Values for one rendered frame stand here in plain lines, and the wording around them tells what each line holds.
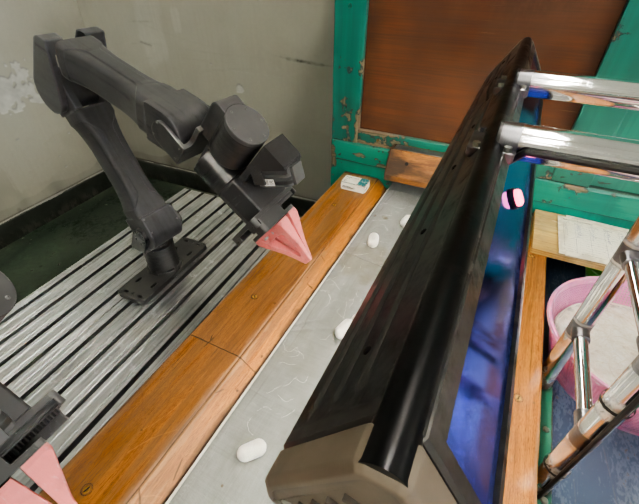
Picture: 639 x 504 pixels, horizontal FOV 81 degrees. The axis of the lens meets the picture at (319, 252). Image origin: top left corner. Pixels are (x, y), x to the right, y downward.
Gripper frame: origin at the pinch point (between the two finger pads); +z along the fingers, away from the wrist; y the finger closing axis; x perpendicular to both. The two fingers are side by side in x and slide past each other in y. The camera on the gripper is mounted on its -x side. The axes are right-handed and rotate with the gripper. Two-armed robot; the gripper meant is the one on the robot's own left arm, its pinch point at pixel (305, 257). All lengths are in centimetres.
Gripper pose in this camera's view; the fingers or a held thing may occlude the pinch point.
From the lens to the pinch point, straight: 54.9
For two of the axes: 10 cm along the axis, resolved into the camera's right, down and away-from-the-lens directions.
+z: 6.8, 7.2, 1.5
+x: -5.8, 4.0, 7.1
